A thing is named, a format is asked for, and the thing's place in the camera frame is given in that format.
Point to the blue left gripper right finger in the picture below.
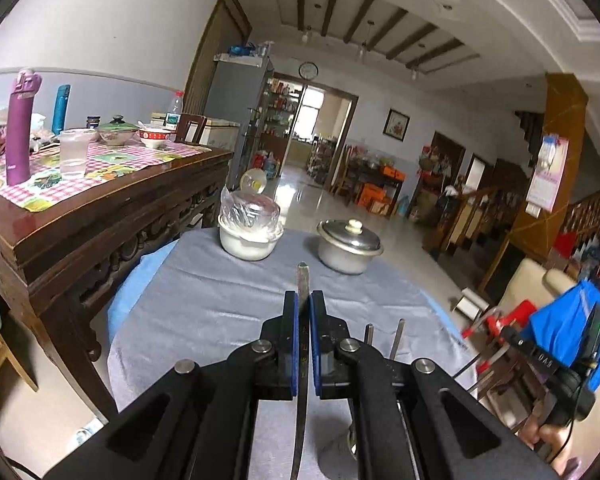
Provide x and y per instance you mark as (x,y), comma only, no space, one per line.
(331,348)

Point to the checkered table mat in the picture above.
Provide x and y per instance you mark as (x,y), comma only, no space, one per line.
(51,182)

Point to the clear plastic water bottle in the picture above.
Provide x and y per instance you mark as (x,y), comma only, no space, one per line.
(174,111)

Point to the grey refrigerator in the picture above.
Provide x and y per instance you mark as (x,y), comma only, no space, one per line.
(235,96)

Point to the round wall clock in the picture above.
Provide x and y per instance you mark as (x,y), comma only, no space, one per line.
(308,71)

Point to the grey tablecloth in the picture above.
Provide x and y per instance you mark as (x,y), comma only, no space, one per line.
(193,300)

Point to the teal thermos bottle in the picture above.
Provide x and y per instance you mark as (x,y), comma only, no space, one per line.
(60,109)

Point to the white bowl with plastic wrap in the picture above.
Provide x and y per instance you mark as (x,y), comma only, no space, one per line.
(249,224)

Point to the dark wooden side table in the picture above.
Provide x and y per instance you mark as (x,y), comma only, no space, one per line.
(357,172)

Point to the small white step stool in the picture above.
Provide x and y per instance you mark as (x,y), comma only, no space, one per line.
(470,304)

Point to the red white patterned bowl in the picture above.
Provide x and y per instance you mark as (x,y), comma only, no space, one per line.
(154,138)

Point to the purple thermos bottle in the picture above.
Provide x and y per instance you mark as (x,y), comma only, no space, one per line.
(18,128)

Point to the wall calendar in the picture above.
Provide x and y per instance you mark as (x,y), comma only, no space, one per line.
(547,177)

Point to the green lidded bowl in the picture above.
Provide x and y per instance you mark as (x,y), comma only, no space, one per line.
(116,132)

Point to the dark chopstick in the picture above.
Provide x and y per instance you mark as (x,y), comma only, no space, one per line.
(397,339)
(303,275)
(369,334)

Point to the dark carved wooden sideboard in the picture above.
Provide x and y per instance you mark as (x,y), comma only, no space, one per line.
(60,267)

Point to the red plastic child chair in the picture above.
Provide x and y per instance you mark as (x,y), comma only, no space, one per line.
(493,321)

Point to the white chest freezer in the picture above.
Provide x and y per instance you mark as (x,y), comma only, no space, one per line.
(220,133)

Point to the cream sofa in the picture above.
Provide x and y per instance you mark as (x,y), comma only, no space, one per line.
(534,283)

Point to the orange box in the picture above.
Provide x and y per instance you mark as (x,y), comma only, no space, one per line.
(370,193)

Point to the clear plastic cup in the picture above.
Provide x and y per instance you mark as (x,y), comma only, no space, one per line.
(73,153)

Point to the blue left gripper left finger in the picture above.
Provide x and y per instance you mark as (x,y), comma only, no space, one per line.
(279,374)

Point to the person's right hand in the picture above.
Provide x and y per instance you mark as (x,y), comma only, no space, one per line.
(556,437)

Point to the framed wall picture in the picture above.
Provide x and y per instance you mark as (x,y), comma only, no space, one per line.
(396,125)

